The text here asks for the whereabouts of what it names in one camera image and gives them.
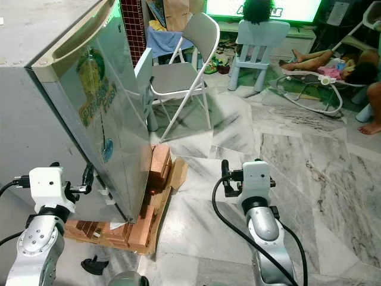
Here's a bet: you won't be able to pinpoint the grey small fridge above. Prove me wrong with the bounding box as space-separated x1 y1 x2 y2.
0 0 154 225

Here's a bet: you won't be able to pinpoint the orange brick stack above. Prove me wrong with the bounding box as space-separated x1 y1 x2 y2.
151 143 174 197

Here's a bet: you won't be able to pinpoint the white tube frame chair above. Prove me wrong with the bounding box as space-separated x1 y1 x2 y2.
332 2 381 55

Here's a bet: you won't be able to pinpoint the brown paper bag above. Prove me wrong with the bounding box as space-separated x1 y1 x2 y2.
163 0 192 32

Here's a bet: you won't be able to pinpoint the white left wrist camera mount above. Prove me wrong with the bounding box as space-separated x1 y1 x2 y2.
30 166 77 213

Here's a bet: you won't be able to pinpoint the brown cardboard piece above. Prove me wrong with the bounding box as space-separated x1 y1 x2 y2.
170 156 189 192

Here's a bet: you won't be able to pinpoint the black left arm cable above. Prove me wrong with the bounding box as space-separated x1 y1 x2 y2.
0 231 28 246

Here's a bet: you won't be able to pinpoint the grey white folding chair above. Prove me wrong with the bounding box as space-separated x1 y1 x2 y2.
148 11 221 145

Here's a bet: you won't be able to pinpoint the blue cloth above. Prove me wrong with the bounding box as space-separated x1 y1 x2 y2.
145 26 180 59

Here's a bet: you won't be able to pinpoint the colourful floor toys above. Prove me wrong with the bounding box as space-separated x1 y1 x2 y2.
204 52 233 76

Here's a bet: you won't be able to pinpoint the dark curly haired head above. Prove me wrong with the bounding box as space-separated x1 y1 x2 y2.
241 0 276 24

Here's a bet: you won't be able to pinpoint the lying child in pink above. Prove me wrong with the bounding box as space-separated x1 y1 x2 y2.
282 48 379 88

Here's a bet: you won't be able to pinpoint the grey robot leg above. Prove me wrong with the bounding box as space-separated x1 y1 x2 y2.
112 271 151 286

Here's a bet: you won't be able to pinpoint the green yellow fridge door sticker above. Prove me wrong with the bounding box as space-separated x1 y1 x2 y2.
76 52 121 163

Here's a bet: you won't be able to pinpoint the red white lattice panel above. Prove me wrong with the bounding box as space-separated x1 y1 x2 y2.
119 0 147 67

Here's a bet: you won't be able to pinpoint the brown wooden fridge platform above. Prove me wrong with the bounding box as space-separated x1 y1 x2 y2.
63 185 173 256

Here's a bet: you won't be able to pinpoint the light blue child chair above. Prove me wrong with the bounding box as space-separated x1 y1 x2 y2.
227 20 288 94

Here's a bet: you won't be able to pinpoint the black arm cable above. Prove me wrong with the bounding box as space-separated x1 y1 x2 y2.
0 231 28 246
274 220 310 286

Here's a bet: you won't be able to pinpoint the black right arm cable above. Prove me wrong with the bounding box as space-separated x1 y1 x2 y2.
274 220 310 286

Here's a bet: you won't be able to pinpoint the black left camera cable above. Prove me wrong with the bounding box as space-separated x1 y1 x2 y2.
0 175 32 197

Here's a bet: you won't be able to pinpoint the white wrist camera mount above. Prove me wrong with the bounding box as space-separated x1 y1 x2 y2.
30 166 77 213
241 160 274 200

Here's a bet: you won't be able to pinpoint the bright green television screen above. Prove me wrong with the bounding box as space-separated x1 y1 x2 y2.
205 0 323 24

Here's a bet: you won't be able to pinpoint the wire frame baby bouncer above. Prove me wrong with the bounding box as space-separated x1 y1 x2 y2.
270 58 365 117

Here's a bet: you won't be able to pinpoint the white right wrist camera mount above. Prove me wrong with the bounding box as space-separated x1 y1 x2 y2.
241 160 274 200

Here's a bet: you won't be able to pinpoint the bare person leg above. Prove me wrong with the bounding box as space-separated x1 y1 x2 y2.
357 80 381 136

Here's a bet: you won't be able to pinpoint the white television cabinet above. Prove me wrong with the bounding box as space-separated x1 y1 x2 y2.
219 21 317 60

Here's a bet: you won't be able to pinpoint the small black floor object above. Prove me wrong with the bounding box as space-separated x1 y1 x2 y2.
82 255 110 276

